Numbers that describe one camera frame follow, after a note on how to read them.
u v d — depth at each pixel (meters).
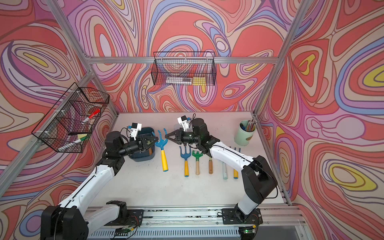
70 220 0.38
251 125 0.91
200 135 0.63
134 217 0.72
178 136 0.67
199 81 0.91
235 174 0.86
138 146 0.67
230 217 0.72
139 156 0.88
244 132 0.91
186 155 0.96
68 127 0.74
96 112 0.76
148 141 0.69
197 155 0.96
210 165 0.91
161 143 0.73
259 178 0.44
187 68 0.96
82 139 0.72
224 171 0.88
